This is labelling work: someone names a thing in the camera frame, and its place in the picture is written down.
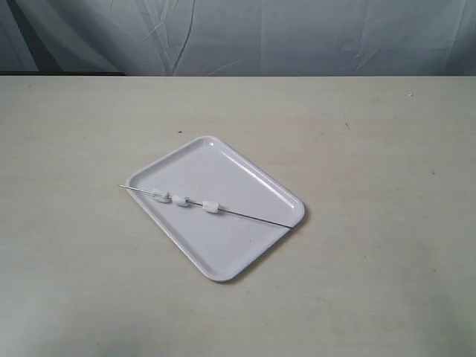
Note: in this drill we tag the white marshmallow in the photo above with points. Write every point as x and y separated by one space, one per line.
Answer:
181 201

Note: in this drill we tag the thin metal skewer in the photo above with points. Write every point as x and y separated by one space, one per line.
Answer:
221 211

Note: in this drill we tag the white rectangular plastic tray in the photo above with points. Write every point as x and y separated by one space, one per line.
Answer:
207 169

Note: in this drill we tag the grey-blue backdrop curtain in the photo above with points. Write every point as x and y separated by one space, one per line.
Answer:
239 38

